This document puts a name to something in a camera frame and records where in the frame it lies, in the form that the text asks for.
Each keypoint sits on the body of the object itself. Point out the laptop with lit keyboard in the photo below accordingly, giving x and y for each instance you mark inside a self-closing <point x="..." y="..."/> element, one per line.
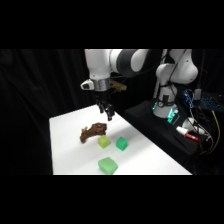
<point x="210" y="101"/>

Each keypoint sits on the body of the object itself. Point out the white marker with red cap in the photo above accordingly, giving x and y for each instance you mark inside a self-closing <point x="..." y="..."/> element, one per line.
<point x="186" y="132"/>

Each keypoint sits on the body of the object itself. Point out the green triangle block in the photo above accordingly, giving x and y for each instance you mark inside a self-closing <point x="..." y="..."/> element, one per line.
<point x="107" y="165"/>

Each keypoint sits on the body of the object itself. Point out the blue circuit board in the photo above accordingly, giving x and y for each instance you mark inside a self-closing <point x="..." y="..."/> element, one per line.
<point x="188" y="99"/>

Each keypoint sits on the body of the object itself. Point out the light green block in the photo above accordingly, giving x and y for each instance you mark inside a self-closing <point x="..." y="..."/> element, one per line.
<point x="103" y="141"/>

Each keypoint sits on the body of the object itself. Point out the brown plush toy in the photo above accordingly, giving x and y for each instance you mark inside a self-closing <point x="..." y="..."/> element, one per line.
<point x="92" y="130"/>

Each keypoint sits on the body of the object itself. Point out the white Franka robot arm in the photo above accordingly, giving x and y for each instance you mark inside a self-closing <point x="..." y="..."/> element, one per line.
<point x="100" y="65"/>

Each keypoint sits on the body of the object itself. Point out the dark green cube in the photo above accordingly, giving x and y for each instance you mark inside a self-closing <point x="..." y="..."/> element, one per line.
<point x="121" y="143"/>

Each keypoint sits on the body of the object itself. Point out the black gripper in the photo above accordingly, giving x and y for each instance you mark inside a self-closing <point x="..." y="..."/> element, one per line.
<point x="102" y="96"/>

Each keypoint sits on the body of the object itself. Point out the black robot stand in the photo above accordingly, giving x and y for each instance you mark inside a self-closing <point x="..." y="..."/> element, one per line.
<point x="160" y="130"/>

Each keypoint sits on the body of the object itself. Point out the black curtain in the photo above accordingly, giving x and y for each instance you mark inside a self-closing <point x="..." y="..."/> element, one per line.
<point x="36" y="110"/>

